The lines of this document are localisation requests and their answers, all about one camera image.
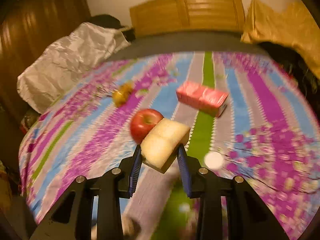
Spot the cream foam sponge block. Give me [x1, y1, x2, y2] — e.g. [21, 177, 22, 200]
[140, 118, 190, 174]

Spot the white round cap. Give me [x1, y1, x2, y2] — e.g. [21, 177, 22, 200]
[204, 151, 224, 170]

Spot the floral purple bed sheet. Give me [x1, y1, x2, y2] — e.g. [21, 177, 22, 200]
[18, 51, 319, 239]

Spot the red apple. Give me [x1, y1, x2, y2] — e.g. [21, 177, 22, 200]
[130, 108, 164, 144]

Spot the pink tissue pack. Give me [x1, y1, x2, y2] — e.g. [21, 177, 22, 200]
[176, 81, 228, 117]

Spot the yellow crumpled wrapper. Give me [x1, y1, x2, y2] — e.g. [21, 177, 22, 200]
[112, 81, 134, 108]

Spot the silver satin pillow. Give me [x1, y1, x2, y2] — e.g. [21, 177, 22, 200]
[17, 22, 130, 114]

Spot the golden satin cloth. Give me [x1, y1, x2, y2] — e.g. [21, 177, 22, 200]
[241, 0, 319, 77]

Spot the dark wooden cabinet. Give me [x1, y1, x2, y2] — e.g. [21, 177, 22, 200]
[1, 0, 91, 124]

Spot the wooden headboard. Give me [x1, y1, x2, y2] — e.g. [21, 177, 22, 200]
[130, 0, 245, 37]

